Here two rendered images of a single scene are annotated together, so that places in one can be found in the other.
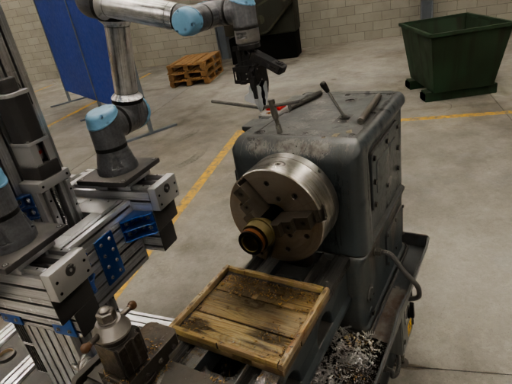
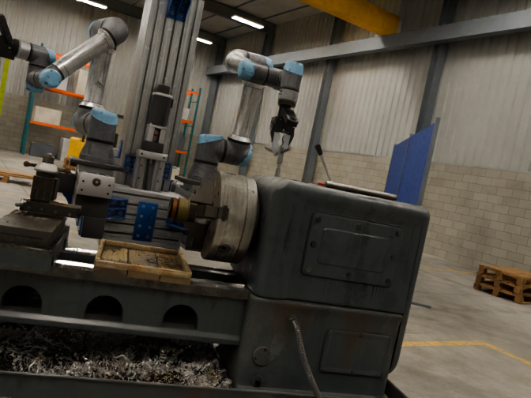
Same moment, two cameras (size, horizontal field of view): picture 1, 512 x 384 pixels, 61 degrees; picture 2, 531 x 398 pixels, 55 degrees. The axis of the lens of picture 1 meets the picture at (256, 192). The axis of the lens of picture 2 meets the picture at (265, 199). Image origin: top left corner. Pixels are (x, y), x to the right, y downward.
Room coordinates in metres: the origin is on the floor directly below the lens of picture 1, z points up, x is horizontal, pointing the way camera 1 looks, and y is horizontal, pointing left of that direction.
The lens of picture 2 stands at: (-0.12, -1.32, 1.27)
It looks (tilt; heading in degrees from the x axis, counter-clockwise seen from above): 3 degrees down; 40
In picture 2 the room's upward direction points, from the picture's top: 11 degrees clockwise
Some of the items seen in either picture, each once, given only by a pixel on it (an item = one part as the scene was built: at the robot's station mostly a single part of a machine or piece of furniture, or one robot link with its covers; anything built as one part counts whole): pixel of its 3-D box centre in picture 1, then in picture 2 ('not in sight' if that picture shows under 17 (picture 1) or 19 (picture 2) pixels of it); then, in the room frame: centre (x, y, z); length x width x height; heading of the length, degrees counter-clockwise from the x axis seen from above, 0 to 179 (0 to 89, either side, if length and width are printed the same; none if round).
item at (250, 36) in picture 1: (247, 36); (287, 96); (1.39, -0.05, 1.57); 0.08 x 0.08 x 0.05
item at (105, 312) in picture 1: (105, 313); (48, 158); (0.70, 0.34, 1.17); 0.04 x 0.04 x 0.03
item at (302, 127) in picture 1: (325, 161); (324, 238); (1.50, -0.28, 1.06); 0.59 x 0.48 x 0.39; 146
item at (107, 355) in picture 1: (123, 347); (45, 186); (0.70, 0.33, 1.07); 0.07 x 0.07 x 0.10; 56
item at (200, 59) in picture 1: (196, 68); (516, 284); (9.43, 0.79, 0.22); 1.25 x 0.86 x 0.44; 165
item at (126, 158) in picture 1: (114, 156); (204, 170); (1.55, 0.50, 1.21); 0.15 x 0.15 x 0.10
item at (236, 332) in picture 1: (251, 312); (142, 260); (0.96, 0.07, 0.89); 0.36 x 0.30 x 0.04; 56
